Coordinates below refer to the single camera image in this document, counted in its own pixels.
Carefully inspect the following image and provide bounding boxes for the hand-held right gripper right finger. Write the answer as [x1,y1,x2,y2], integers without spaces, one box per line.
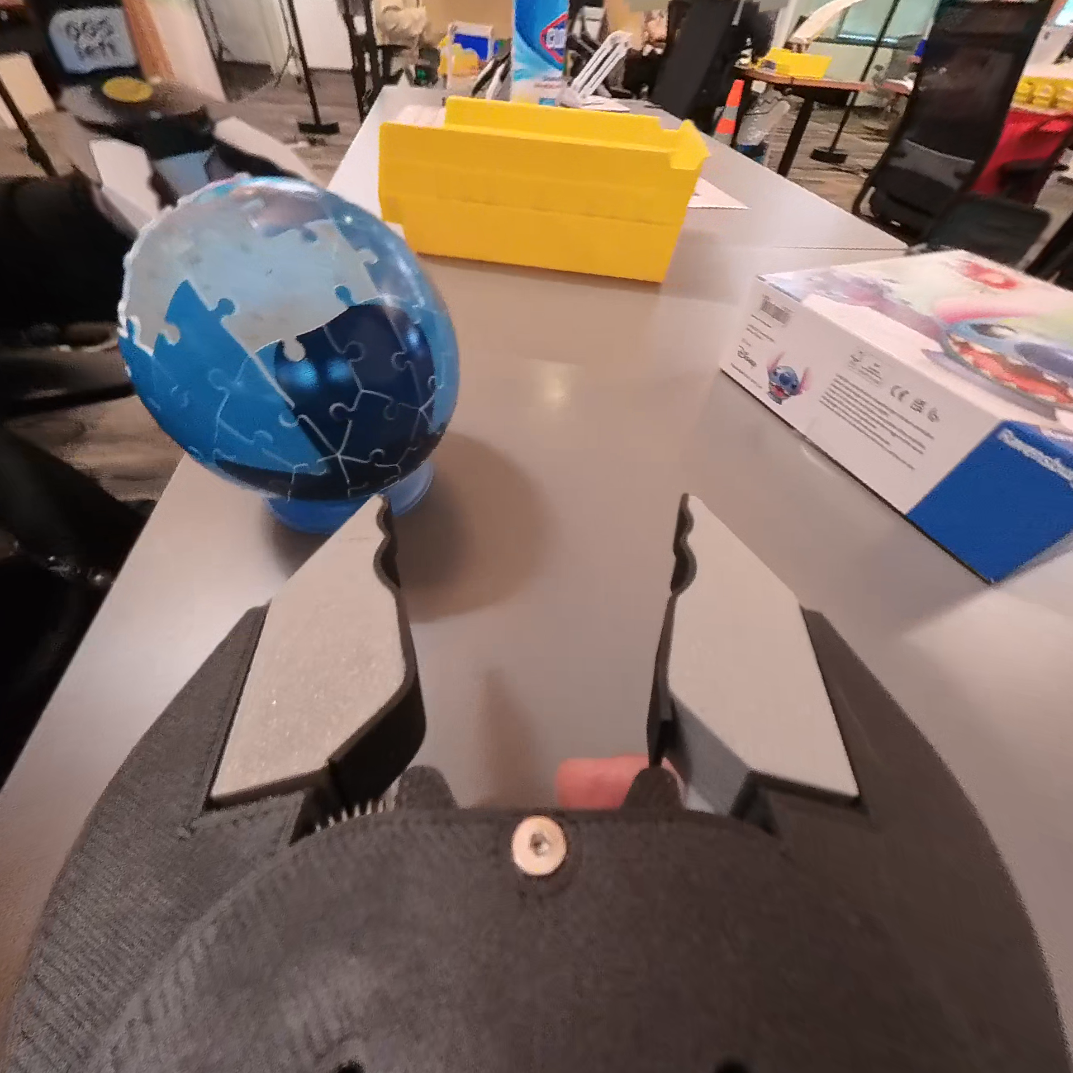
[645,493,862,816]

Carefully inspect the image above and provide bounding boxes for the small printed box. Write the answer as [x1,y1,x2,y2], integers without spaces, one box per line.
[443,21,497,100]

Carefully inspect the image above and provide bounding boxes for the white paper sheet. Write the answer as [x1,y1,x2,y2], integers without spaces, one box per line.
[686,174,749,212]

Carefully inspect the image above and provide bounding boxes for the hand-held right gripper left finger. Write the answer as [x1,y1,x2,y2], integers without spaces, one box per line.
[205,495,426,810]

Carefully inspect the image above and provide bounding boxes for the black office chair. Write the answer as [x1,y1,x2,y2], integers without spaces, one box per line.
[853,0,1073,257]

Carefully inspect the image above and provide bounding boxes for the white folding stand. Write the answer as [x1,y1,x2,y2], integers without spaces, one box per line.
[563,29,635,110]

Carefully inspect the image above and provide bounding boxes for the small yellow bin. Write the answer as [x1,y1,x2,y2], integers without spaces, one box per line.
[757,47,833,82]

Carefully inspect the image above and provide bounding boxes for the red tablecloth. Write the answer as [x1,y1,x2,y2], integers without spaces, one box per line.
[972,107,1073,202]

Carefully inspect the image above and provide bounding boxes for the wipes canister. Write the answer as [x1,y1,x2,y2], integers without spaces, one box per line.
[510,0,573,107]

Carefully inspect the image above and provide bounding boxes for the wooden column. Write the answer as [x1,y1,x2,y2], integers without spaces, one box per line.
[124,0,179,80]

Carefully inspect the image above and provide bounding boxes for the wooden table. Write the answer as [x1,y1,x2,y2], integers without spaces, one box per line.
[738,65,915,179]

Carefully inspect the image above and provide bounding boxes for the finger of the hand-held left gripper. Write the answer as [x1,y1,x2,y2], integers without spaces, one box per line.
[86,138,169,236]
[210,116,325,187]

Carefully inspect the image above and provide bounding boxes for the person's right hand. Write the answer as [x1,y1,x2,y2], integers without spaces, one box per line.
[556,754,682,810]

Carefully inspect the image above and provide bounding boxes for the blue puzzle ball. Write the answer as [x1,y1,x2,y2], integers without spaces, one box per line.
[117,172,460,500]

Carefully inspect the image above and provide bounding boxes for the person's black clothing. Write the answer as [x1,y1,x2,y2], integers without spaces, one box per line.
[0,172,177,785]

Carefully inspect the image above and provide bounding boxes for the white blue puzzle box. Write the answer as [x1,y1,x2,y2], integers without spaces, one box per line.
[718,248,1073,585]

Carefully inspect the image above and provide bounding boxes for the yellow plastic bin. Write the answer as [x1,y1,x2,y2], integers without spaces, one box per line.
[377,94,712,284]

